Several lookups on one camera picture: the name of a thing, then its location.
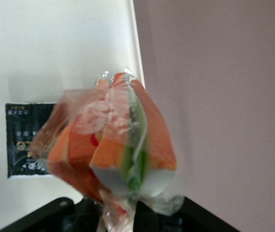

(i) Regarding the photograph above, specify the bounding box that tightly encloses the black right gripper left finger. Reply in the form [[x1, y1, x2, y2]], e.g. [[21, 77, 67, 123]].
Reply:
[[0, 196, 102, 232]]

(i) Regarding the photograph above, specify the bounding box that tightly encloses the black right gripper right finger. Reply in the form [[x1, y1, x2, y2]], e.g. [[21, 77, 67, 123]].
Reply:
[[131, 196, 240, 232]]

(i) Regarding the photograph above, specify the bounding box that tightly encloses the triangular sandwich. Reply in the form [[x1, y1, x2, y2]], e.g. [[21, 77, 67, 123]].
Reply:
[[29, 67, 185, 232]]

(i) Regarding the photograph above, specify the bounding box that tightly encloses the beige plastic serving tray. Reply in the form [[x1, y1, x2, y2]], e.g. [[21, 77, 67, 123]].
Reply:
[[0, 0, 148, 232]]

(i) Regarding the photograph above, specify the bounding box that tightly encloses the black foil snack packet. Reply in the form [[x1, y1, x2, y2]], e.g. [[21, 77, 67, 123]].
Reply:
[[5, 102, 66, 180]]

